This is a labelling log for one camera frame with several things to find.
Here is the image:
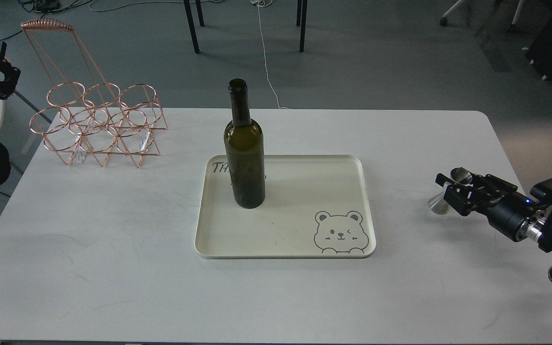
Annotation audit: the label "cream bear serving tray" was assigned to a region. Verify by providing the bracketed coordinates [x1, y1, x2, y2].
[195, 155, 377, 259]

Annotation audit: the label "black table legs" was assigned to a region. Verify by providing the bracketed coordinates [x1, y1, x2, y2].
[296, 0, 309, 53]
[183, 0, 205, 54]

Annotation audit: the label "black left table legs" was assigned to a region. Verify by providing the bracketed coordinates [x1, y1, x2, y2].
[183, 0, 205, 54]

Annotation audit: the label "copper wire bottle rack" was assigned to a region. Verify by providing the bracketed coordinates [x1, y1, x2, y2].
[21, 18, 169, 167]

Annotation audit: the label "white office chair base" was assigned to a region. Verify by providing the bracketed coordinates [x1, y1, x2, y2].
[439, 0, 528, 33]

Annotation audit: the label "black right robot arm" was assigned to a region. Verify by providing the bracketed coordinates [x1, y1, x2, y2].
[428, 167, 552, 282]

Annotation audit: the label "black right table legs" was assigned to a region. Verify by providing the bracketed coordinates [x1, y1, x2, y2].
[296, 0, 309, 53]

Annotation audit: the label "silver steel jigger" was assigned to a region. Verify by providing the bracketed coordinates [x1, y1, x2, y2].
[427, 167, 472, 215]

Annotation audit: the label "black floor cables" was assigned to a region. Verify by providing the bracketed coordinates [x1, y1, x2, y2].
[0, 0, 94, 48]

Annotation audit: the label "white floor cable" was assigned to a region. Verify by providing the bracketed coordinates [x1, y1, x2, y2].
[250, 0, 290, 111]

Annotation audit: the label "dark green wine bottle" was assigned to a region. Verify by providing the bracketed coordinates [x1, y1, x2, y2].
[223, 78, 265, 209]

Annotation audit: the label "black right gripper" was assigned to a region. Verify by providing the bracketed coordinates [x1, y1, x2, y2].
[435, 172, 538, 242]

